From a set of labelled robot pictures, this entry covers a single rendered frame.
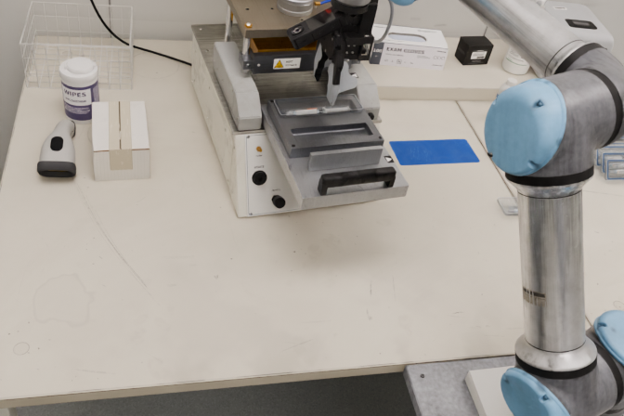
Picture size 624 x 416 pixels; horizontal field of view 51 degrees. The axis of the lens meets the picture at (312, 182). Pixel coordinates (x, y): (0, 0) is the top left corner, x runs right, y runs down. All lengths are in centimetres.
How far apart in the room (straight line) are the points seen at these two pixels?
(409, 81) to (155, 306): 103
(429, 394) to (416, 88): 96
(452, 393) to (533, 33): 64
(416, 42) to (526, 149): 117
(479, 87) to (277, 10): 77
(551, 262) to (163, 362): 67
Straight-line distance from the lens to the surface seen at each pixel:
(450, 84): 199
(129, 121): 156
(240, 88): 140
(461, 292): 143
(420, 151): 175
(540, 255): 96
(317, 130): 134
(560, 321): 101
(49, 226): 145
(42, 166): 152
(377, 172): 123
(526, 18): 109
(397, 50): 197
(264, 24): 142
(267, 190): 144
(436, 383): 128
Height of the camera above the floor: 177
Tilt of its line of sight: 41 degrees down
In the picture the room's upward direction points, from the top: 11 degrees clockwise
